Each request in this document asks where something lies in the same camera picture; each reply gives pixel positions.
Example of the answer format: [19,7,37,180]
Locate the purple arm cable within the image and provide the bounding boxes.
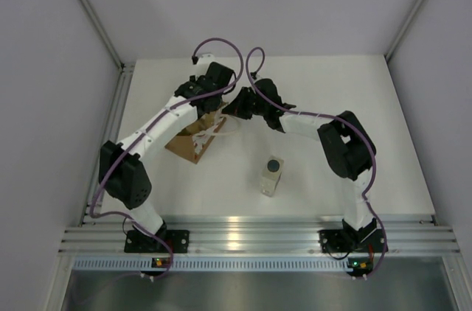
[89,38,243,282]
[246,48,389,282]

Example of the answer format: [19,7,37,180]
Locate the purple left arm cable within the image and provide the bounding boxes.
[89,38,243,282]

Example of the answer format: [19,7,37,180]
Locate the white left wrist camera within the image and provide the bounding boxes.
[191,53,215,66]

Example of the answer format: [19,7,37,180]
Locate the right aluminium corner post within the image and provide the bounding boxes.
[383,0,428,63]

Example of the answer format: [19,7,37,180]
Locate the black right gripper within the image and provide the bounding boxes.
[223,88,268,121]

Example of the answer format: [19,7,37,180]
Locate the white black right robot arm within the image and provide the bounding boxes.
[223,79,385,258]

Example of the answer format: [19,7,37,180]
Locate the jute watermelon canvas bag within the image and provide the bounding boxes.
[165,102,240,164]

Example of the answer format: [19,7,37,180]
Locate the clear bottle dark cap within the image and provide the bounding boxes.
[260,156,284,197]

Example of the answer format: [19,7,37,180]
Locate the left aluminium corner post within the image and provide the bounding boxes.
[55,0,125,69]

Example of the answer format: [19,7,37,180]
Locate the aluminium front rail frame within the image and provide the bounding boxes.
[58,215,460,256]

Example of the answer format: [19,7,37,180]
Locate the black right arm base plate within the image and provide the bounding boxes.
[319,229,386,254]

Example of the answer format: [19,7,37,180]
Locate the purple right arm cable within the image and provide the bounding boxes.
[246,48,389,282]

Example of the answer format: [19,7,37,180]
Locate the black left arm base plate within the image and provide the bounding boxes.
[124,229,190,254]

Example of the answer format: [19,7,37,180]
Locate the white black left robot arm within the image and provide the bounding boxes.
[98,61,237,253]

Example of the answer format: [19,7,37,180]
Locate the grey slotted cable duct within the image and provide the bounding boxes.
[72,257,449,271]

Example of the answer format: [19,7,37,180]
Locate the aluminium corner post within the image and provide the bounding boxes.
[383,0,428,63]
[55,0,125,69]

